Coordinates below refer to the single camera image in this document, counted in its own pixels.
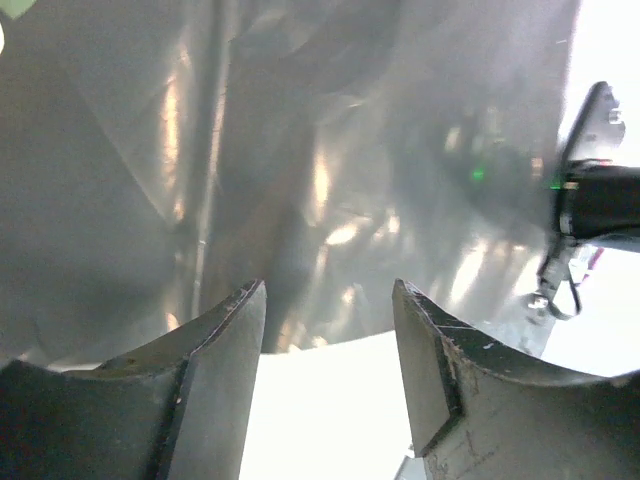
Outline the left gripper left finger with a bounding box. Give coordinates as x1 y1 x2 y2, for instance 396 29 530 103
1 280 266 479

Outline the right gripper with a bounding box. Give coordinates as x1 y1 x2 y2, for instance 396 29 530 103
537 81 639 320

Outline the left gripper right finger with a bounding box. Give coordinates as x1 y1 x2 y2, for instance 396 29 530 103
392 280 639 479

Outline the black wrapping paper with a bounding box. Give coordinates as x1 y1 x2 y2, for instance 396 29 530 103
1 1 580 365

